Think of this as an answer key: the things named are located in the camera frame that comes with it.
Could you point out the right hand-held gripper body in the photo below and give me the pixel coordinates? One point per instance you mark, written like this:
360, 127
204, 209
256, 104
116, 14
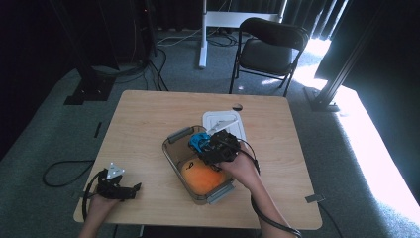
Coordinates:
221, 147

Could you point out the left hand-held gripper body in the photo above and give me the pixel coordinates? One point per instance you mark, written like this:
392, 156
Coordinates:
110, 183

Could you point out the blue toy car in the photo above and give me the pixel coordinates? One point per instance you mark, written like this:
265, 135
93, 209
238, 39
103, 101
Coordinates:
197, 140

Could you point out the clear plastic storage box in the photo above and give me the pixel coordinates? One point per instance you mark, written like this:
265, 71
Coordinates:
178, 155

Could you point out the orange plush toy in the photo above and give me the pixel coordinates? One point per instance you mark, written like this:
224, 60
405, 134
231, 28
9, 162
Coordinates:
201, 178

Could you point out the white plastic lidded container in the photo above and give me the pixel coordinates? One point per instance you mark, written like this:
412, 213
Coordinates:
228, 115

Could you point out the person's left hand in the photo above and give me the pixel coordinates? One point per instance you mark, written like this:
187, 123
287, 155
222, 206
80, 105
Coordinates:
102, 205

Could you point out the person's right hand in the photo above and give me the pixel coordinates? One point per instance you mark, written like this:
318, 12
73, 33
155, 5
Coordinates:
242, 170

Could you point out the black folding chair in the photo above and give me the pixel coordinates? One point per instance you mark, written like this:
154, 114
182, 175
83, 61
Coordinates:
269, 54

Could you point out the grey tape strip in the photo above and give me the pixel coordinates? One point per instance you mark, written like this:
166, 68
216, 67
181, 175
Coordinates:
315, 198

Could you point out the black metal stand with base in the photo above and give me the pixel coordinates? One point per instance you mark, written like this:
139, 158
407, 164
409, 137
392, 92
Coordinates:
87, 76

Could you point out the black aluminium profile stand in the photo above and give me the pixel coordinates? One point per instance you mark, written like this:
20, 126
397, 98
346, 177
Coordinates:
333, 82

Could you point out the dark curtain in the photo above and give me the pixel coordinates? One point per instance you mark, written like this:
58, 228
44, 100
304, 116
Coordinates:
317, 16

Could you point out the white desk frame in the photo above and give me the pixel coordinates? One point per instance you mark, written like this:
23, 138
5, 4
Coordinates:
206, 29

